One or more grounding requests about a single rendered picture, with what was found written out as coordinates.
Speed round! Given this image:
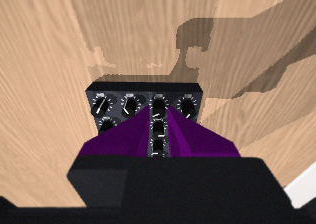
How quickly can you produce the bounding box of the black knob box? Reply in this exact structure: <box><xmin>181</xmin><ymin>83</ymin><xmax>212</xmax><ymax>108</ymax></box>
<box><xmin>85</xmin><ymin>81</ymin><xmax>203</xmax><ymax>157</ymax></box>

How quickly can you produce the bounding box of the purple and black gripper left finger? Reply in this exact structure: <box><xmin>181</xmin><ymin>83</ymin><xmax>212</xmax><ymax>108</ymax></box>
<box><xmin>76</xmin><ymin>106</ymin><xmax>150</xmax><ymax>157</ymax></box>

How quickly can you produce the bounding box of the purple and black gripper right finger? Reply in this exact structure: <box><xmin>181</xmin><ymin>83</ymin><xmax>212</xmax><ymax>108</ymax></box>
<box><xmin>167</xmin><ymin>106</ymin><xmax>241</xmax><ymax>157</ymax></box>

